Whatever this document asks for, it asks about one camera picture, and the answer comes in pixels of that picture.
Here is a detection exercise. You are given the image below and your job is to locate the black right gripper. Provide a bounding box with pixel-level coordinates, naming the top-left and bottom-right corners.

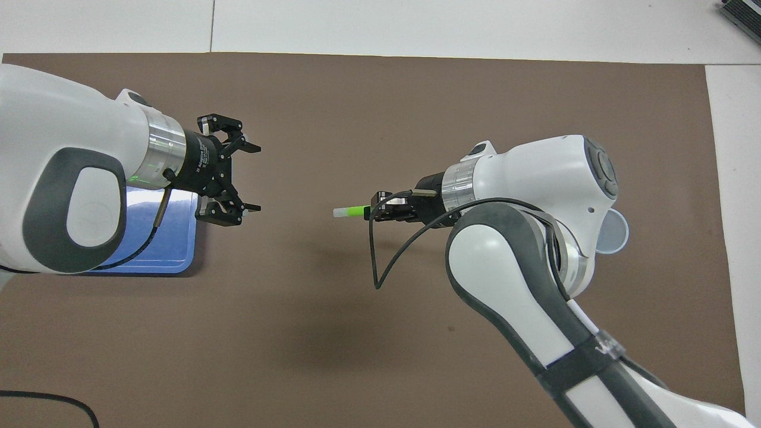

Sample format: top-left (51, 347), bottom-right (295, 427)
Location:
top-left (372, 171), bottom-right (445, 224)

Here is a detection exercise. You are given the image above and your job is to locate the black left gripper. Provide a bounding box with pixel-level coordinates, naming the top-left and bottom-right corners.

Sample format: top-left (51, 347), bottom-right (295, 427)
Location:
top-left (178, 114), bottom-right (262, 228)

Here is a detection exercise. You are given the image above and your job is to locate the blue plastic tray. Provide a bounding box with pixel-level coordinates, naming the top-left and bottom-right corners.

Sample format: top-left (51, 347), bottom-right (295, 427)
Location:
top-left (83, 187), bottom-right (198, 275)

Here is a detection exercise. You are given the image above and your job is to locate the brown paper table mat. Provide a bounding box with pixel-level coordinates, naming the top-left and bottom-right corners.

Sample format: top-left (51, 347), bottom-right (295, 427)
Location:
top-left (0, 52), bottom-right (748, 428)

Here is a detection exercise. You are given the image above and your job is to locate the translucent plastic cup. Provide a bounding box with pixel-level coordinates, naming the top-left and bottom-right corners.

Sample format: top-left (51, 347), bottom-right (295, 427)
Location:
top-left (595, 209), bottom-right (630, 256)

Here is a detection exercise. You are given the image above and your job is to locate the grey ribbed device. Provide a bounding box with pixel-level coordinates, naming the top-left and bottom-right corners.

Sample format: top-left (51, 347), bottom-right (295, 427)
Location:
top-left (716, 0), bottom-right (761, 36)

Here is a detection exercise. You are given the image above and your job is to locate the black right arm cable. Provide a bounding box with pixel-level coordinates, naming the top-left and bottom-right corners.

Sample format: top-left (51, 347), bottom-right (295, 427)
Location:
top-left (369, 189), bottom-right (577, 301)

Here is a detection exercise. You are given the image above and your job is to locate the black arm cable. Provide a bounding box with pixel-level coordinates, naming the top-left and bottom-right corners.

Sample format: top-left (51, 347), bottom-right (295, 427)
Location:
top-left (369, 189), bottom-right (577, 301)
top-left (0, 169), bottom-right (176, 428)

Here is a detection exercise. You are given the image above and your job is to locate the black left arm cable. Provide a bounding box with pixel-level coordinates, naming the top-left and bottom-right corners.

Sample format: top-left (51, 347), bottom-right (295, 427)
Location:
top-left (0, 169), bottom-right (176, 428)

